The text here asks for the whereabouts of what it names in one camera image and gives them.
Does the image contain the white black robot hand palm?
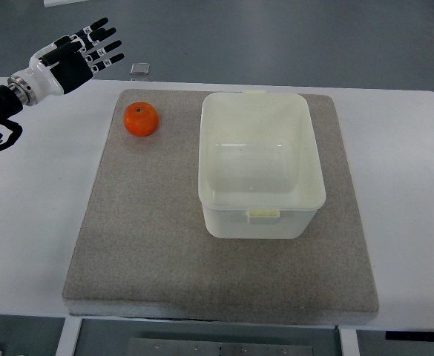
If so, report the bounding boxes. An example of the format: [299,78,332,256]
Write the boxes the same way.
[28,36,93,95]

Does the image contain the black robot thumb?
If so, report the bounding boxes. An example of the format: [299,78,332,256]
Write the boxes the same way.
[40,42,82,66]

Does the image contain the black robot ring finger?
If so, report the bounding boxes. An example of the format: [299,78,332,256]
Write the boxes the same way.
[84,40,122,62]

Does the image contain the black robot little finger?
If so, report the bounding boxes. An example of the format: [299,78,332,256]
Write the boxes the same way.
[90,53,125,73]

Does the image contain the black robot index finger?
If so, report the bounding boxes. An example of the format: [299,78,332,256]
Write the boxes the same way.
[74,17,108,42]

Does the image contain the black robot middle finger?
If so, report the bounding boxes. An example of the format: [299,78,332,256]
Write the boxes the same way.
[82,27,116,50]

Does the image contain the orange fruit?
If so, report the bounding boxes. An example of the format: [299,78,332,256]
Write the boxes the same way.
[123,102,160,137]

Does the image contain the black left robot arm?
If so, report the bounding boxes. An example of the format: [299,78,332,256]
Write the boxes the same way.
[0,18,124,152]

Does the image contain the cream plastic box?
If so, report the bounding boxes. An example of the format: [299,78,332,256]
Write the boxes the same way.
[198,92,326,240]

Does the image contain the small clear floor plate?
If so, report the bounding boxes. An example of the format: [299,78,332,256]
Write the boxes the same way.
[130,62,150,76]

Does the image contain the white board on floor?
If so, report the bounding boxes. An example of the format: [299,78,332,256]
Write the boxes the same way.
[43,0,87,7]

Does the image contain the grey felt mat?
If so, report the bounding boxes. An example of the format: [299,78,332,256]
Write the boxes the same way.
[62,89,378,324]

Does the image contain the grey metal plate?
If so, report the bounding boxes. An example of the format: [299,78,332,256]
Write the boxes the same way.
[127,338,314,356]

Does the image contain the black control panel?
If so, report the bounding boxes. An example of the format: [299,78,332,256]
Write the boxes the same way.
[385,331,434,342]

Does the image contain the white table frame leg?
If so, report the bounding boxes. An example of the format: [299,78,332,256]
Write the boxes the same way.
[55,316,82,356]
[339,328,361,356]

